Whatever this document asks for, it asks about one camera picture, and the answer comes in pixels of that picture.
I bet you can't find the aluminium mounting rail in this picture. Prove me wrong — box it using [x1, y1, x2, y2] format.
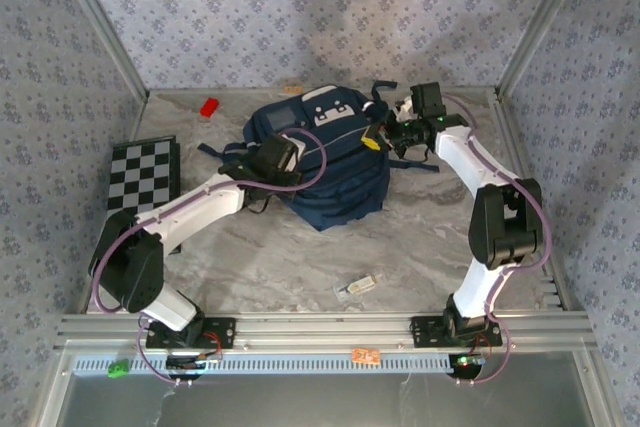
[54, 311, 599, 353]

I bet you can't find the clear plastic case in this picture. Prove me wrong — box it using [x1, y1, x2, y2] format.
[333, 269, 387, 304]

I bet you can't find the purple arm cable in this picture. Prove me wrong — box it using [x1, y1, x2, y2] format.
[442, 91, 554, 387]
[92, 127, 329, 387]

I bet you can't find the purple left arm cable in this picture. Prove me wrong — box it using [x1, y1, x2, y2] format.
[92, 127, 329, 387]

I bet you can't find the grey slotted cable duct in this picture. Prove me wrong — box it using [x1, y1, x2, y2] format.
[72, 352, 456, 376]

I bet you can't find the aluminium frame post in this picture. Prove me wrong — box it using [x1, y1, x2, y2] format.
[49, 0, 151, 102]
[493, 0, 597, 101]

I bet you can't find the grey metal sheet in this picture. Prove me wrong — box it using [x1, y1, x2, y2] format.
[49, 354, 601, 427]

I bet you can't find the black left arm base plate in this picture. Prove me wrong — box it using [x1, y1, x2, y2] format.
[145, 316, 237, 350]

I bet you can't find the red toy brick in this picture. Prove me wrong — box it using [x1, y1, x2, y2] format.
[198, 95, 221, 119]

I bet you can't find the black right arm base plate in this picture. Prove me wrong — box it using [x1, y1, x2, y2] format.
[410, 315, 503, 348]

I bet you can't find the black grey chessboard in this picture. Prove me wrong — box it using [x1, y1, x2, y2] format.
[102, 134, 183, 256]

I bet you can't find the navy blue white backpack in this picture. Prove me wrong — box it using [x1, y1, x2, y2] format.
[197, 80, 441, 233]

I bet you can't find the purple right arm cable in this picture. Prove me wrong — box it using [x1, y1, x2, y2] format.
[442, 91, 554, 387]

